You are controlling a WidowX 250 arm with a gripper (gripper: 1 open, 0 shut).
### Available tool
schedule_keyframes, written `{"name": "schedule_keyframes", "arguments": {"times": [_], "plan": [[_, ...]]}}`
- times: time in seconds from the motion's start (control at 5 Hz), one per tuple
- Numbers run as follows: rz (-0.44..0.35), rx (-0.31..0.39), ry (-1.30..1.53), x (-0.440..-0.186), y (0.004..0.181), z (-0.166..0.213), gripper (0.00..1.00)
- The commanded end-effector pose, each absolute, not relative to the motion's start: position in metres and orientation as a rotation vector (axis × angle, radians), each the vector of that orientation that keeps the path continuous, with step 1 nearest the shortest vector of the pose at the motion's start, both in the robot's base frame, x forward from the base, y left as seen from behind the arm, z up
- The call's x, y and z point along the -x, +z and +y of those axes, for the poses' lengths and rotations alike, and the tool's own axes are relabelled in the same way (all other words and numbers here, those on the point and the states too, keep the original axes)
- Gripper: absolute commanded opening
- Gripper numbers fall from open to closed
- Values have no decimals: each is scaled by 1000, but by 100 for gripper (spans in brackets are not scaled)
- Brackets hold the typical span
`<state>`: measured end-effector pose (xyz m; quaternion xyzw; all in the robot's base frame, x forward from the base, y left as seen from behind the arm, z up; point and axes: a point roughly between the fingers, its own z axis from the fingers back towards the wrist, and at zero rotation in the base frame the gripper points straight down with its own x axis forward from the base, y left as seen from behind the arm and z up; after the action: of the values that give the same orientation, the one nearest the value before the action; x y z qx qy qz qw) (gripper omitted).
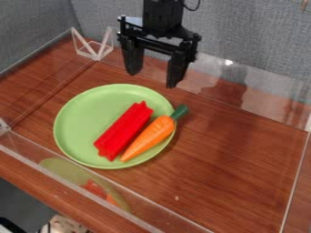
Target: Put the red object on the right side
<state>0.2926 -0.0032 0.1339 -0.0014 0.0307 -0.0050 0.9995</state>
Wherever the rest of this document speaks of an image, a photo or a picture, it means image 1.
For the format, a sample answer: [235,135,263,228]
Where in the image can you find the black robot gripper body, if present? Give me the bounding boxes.
[117,15,201,60]

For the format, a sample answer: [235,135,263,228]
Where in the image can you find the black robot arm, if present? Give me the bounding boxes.
[117,0,201,88]

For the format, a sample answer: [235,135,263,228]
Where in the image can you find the red ridged block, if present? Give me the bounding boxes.
[93,101,153,161]

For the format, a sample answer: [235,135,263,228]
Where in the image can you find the black cable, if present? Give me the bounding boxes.
[179,0,201,13]

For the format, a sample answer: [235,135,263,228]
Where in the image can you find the orange toy carrot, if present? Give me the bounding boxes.
[120,105,188,162]

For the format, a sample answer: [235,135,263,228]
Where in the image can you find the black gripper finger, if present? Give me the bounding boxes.
[120,36,144,76]
[167,51,188,88]

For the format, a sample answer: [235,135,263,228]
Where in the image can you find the light green plate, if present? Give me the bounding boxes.
[53,84,173,169]

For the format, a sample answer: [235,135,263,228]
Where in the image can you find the clear acrylic corner bracket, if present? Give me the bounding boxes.
[71,26,115,61]

